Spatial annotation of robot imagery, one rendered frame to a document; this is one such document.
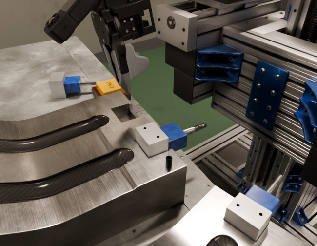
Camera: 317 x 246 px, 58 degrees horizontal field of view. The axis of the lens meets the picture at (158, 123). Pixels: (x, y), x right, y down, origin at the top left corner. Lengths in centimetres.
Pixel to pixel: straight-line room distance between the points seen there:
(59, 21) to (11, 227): 28
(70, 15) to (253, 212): 38
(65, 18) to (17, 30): 209
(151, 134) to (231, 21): 50
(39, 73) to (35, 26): 162
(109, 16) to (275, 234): 39
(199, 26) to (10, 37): 195
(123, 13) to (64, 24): 9
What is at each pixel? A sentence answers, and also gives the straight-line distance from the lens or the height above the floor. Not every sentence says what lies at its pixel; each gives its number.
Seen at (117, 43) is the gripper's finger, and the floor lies 104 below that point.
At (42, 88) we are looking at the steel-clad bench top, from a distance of 88.
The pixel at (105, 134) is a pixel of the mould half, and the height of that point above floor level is 89.
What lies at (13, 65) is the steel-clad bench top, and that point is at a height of 80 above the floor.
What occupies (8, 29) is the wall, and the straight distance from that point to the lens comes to 252.
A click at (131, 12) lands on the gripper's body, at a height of 108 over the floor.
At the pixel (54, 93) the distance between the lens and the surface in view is 80.
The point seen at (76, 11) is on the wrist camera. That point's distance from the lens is 46.
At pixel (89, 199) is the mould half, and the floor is 88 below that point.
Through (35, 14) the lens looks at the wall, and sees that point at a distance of 255.
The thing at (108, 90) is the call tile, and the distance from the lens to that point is 74.
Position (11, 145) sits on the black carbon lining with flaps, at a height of 89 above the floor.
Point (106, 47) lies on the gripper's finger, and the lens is 51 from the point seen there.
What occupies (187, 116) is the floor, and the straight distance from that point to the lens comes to 207.
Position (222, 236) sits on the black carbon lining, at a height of 85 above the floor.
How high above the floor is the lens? 121
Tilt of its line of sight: 37 degrees down
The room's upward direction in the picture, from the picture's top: straight up
